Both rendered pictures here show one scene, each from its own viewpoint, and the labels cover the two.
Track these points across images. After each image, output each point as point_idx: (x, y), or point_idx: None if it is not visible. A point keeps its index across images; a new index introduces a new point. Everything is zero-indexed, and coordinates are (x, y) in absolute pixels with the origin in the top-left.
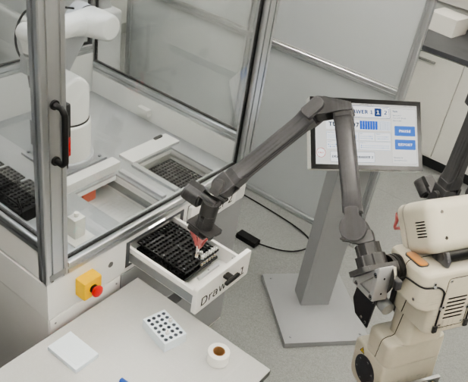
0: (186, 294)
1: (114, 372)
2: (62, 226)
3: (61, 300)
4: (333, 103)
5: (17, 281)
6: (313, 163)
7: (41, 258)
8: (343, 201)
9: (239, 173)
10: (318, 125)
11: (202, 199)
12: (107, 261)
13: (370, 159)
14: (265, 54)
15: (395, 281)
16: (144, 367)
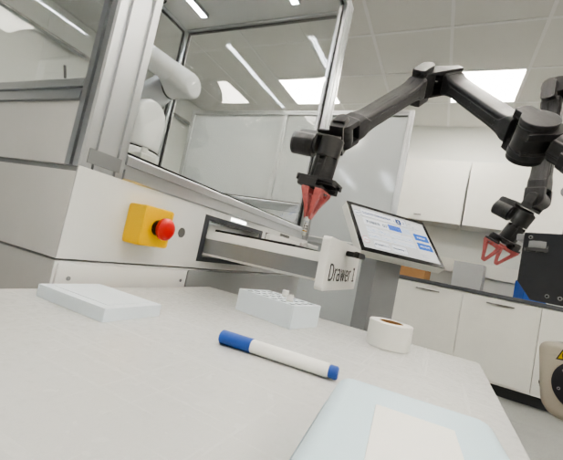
0: (303, 263)
1: (200, 332)
2: (138, 71)
3: (95, 231)
4: (442, 67)
5: (11, 205)
6: (362, 245)
7: (83, 109)
8: (504, 115)
9: (361, 114)
10: (421, 105)
11: (317, 144)
12: (179, 220)
13: (404, 252)
14: (328, 124)
15: None
16: (264, 337)
